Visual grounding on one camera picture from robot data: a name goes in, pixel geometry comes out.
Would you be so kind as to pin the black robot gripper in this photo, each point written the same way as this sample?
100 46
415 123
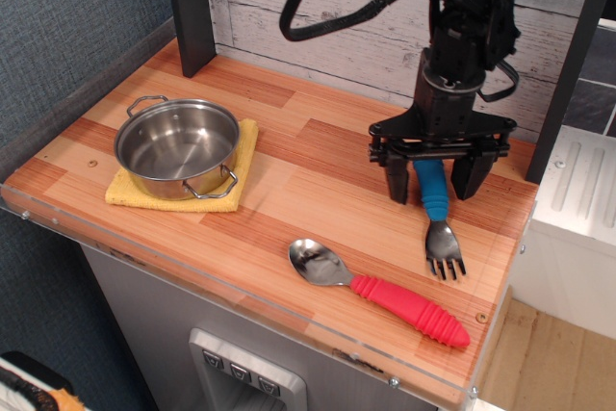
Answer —
441 124

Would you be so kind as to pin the blue handled metal fork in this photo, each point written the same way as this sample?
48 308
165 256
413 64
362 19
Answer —
442 249

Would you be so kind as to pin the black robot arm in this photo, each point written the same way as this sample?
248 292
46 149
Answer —
464 61

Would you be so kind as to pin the white toy sink drainboard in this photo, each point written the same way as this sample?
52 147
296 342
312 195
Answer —
566 263

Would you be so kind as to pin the small stainless steel pot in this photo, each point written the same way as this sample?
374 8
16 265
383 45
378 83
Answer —
179 149

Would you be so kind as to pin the silver dispenser panel with buttons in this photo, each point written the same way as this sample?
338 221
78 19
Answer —
233 378

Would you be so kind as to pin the yellow folded cloth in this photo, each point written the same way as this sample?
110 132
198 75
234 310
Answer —
124 192

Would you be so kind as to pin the grey toy fridge cabinet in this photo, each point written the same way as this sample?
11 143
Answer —
156 317

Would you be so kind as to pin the clear acrylic edge guard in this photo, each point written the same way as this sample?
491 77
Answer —
242 260

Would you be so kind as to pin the orange and black object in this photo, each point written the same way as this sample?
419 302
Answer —
27 384

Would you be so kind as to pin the red handled metal spoon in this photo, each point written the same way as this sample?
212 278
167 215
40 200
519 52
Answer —
320 266

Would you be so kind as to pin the black right upright post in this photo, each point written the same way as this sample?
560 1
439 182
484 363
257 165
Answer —
586 26

